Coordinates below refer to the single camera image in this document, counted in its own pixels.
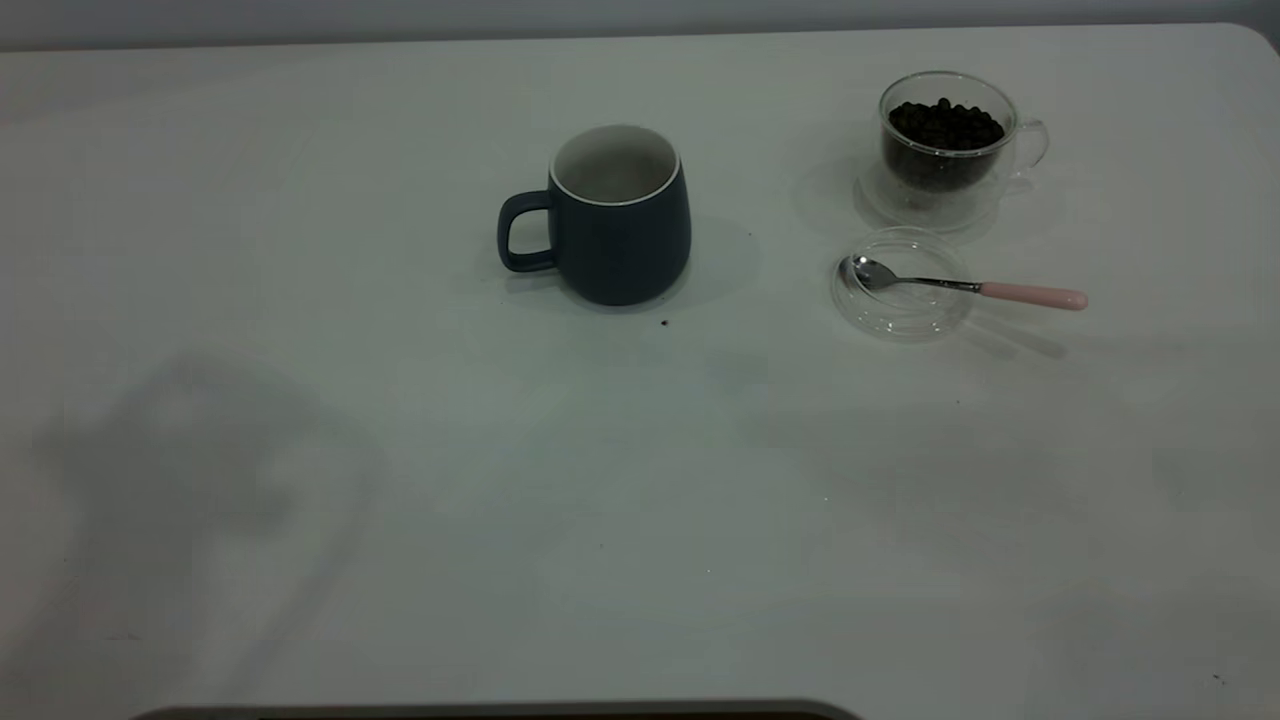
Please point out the clear round glass lid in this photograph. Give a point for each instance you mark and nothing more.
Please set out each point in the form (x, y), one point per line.
(900, 315)

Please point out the dark blue-grey ceramic mug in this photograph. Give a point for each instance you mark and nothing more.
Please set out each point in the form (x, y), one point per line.
(625, 250)

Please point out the clear double-wall glass cup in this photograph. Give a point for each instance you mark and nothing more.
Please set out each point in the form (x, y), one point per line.
(925, 205)

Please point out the dark coffee beans heap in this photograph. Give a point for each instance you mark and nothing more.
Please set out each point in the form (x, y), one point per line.
(943, 135)

